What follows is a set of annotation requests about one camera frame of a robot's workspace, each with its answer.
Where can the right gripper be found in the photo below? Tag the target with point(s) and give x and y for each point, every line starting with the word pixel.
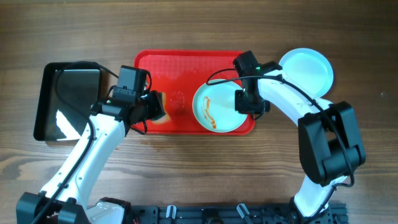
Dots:
pixel 240 106

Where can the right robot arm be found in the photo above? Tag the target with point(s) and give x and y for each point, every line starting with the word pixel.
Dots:
pixel 329 140

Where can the white plate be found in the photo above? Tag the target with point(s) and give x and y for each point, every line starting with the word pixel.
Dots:
pixel 310 69
pixel 214 107

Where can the green orange sponge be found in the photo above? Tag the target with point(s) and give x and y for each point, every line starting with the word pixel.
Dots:
pixel 163 116

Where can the red plastic tray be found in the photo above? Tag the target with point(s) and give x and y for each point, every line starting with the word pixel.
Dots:
pixel 178 74

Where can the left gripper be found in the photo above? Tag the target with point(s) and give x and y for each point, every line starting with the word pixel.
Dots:
pixel 157 106

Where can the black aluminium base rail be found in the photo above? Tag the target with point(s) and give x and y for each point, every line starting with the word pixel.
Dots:
pixel 277 213

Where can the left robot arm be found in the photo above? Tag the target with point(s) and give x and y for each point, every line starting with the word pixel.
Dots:
pixel 64 198

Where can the black rectangular basin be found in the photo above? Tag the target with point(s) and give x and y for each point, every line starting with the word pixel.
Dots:
pixel 78 87

